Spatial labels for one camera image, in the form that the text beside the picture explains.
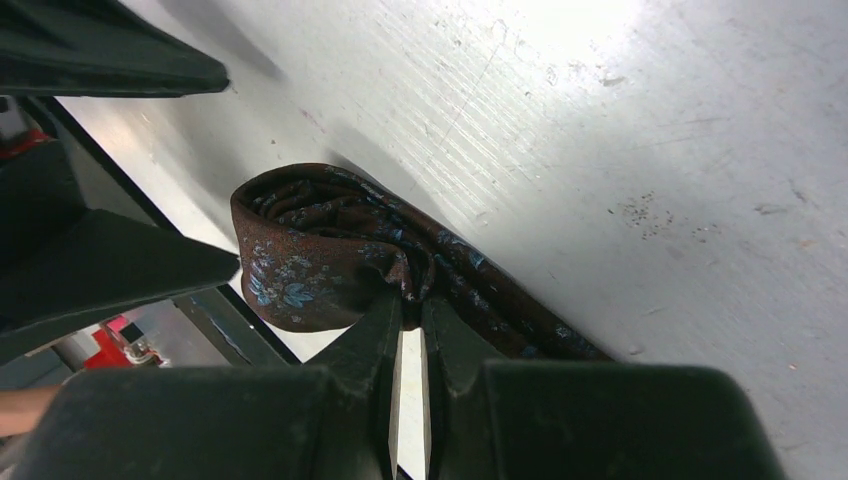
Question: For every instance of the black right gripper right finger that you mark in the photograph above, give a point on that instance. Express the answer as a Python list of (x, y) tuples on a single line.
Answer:
[(492, 417)]

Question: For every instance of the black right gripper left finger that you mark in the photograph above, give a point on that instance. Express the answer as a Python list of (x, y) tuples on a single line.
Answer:
[(334, 417)]

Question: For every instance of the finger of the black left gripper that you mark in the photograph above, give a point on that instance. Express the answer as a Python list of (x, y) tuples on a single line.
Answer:
[(97, 49), (53, 285)]

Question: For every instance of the dark brown blue-patterned tie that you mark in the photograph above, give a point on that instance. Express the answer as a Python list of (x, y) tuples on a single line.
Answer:
[(318, 243)]

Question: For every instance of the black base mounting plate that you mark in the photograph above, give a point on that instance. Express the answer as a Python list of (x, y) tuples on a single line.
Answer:
[(194, 275)]

